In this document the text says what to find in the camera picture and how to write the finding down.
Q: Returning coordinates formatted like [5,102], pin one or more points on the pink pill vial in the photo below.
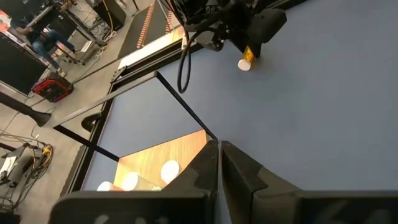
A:
[105,186]

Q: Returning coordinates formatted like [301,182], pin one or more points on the blue table mat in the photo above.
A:
[311,109]

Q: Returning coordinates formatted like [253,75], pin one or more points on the black stand foot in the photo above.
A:
[34,115]

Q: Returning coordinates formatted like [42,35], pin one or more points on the hazard striped black floor mat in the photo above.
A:
[158,21]

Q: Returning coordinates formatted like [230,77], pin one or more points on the grey electronic box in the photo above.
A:
[11,166]

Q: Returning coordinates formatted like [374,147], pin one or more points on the large black panel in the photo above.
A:
[15,68]

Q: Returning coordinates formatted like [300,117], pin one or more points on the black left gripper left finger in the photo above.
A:
[203,177]

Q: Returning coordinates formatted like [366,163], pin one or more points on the amber pill vial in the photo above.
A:
[244,64]

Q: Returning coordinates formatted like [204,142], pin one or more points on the black clamp bracket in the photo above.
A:
[90,122]

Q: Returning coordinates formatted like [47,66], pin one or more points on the red black generator box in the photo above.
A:
[53,88]

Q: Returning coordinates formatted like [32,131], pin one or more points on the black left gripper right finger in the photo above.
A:
[242,193]

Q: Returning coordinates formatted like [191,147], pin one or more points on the black table frame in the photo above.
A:
[138,69]

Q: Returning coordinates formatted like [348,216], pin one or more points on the pale green-yellow pill vial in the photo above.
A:
[170,171]

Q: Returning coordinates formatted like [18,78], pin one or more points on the teal pill vial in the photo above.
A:
[130,181]

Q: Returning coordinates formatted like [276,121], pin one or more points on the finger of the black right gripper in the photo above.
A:
[267,25]

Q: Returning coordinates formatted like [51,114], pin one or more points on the wooden shelf black metal frame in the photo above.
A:
[149,161]

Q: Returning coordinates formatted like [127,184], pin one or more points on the person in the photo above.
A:
[43,43]

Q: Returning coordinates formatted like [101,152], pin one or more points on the black cabinet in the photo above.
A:
[112,14]

